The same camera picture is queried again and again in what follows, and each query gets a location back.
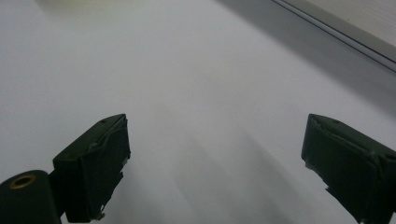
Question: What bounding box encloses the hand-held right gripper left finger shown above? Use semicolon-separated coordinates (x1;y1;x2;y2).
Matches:
51;113;132;224

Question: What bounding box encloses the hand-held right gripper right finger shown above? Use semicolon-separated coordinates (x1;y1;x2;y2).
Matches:
301;113;396;224

